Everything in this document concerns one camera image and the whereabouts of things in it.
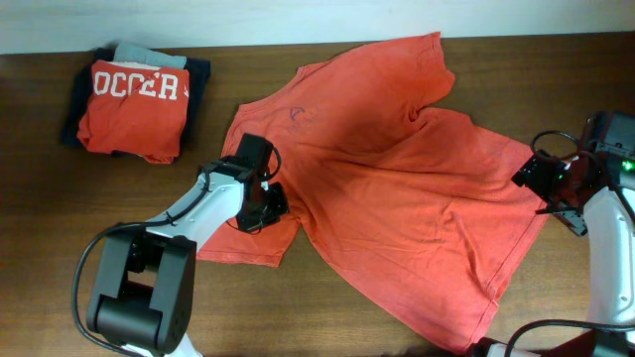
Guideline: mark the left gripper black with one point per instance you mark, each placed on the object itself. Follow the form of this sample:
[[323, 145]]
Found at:
[[248, 223]]

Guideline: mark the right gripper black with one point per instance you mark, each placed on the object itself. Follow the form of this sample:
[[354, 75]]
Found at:
[[536, 174]]

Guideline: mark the salmon red t-shirt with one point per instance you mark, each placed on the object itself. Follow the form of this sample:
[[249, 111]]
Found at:
[[410, 203]]

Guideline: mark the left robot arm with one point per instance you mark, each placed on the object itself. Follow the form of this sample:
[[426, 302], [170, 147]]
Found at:
[[132, 289]]

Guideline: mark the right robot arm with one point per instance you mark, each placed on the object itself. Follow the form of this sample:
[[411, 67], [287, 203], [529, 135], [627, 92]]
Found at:
[[591, 191]]

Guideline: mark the folded navy blue garment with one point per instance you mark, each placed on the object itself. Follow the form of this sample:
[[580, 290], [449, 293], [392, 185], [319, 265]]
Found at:
[[199, 70]]

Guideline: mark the folded grey garment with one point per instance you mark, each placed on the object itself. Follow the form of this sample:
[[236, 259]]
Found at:
[[126, 52]]

